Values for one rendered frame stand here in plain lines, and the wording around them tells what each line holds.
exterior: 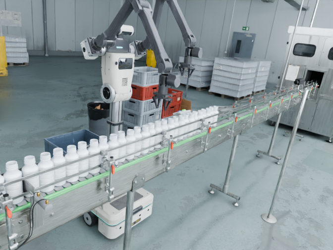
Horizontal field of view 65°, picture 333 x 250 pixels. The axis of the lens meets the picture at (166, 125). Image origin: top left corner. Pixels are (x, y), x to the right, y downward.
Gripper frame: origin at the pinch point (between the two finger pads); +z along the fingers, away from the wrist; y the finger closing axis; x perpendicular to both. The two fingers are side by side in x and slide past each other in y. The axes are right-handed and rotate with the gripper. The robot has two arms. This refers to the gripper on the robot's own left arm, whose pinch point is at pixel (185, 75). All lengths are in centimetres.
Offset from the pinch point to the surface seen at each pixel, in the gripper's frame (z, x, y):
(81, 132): 47, 59, 44
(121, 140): 27, 76, -17
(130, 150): 34, 70, -19
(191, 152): 52, 10, -21
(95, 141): 25, 91, -16
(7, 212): 35, 135, -29
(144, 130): 26, 58, -17
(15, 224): 46, 131, -22
